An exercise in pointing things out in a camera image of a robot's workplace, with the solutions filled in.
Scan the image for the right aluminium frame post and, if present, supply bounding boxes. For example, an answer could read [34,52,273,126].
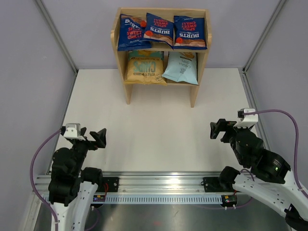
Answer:
[243,0,288,74]

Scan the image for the aluminium frame post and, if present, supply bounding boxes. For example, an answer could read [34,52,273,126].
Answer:
[243,0,288,74]
[33,0,78,75]

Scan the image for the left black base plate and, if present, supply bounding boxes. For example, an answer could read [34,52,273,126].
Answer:
[97,177,119,193]

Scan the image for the large yellow kettle chips bag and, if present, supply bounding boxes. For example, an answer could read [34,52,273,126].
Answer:
[124,50,167,86]

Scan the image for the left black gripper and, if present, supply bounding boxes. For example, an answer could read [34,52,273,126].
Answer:
[71,127,106,175]

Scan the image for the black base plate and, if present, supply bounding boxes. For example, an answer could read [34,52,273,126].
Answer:
[200,177,234,193]
[97,177,119,193]

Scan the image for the light blue cassava chips bag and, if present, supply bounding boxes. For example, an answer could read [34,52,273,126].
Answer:
[162,51,198,85]

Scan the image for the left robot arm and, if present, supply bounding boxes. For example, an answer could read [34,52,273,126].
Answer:
[48,124,109,231]

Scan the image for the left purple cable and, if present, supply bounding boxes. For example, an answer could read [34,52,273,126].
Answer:
[29,129,101,231]

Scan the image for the blue Burts chips bag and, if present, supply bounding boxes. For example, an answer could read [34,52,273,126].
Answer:
[173,15,207,50]
[143,13,174,48]
[117,14,152,51]

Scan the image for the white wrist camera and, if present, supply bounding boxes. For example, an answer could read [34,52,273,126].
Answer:
[233,108,258,128]
[61,123,86,141]

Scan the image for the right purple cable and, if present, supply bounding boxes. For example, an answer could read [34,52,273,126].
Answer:
[250,109,308,198]

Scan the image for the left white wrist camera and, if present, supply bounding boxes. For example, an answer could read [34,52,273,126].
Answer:
[61,123,86,141]

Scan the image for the purple cable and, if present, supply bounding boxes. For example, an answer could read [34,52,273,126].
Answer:
[250,109,308,198]
[29,129,101,231]

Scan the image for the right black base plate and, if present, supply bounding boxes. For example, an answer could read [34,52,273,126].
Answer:
[200,177,234,193]

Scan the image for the wooden two-tier shelf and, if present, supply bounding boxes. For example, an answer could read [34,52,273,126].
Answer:
[111,7,212,108]

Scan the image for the left aluminium frame post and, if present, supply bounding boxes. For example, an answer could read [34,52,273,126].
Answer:
[33,0,78,75]

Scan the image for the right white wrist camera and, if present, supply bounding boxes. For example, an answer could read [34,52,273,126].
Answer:
[233,108,258,128]

